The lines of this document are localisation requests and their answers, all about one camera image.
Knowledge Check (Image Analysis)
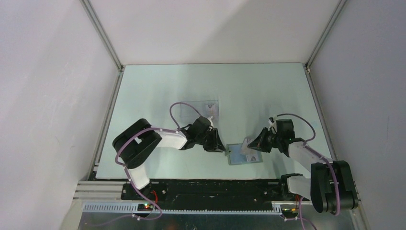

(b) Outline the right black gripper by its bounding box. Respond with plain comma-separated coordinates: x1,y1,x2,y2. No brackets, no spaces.
248,127,282,153

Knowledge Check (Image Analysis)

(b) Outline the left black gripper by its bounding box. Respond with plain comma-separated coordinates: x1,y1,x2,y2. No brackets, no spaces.
195,127,226,152

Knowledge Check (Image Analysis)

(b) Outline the blue card wallet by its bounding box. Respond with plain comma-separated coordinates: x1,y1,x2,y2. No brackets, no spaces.
225,144,263,166

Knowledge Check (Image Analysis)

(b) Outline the clear acrylic card holder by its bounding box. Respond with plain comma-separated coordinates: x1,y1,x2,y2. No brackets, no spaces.
180,100,220,122

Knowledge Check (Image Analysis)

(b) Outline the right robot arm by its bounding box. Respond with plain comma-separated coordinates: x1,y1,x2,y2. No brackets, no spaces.
247,117,359,215

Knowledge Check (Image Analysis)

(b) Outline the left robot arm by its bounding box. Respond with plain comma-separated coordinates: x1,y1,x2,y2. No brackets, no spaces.
112,116,226,200

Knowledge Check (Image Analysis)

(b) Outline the stack of VIP cards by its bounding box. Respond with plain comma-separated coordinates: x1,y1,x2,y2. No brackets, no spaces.
205,104,219,119

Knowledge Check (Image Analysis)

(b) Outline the right controller board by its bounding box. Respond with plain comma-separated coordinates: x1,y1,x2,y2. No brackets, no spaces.
281,208,299,220

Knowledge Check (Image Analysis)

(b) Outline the controller board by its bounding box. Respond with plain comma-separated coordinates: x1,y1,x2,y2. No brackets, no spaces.
281,208,299,220
137,203,155,212

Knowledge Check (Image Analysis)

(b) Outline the left controller board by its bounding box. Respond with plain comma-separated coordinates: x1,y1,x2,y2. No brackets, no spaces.
137,203,155,212

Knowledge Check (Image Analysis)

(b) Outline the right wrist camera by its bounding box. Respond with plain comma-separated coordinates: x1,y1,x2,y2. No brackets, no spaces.
268,117,277,131

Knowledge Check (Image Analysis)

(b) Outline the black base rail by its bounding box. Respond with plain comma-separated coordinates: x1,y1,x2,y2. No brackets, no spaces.
92,178,305,212

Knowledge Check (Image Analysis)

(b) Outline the white slotted cable duct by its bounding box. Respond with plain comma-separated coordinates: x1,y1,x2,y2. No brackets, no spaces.
82,202,282,215

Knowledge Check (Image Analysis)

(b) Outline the left aluminium frame post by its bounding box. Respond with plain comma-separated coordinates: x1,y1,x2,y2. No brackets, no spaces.
79,0,124,71

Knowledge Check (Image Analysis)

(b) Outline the aluminium frame post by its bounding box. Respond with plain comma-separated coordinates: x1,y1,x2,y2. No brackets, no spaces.
305,0,348,73
79,0,124,71

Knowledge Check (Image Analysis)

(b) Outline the right aluminium frame post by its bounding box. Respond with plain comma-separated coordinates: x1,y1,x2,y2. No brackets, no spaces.
305,0,348,73

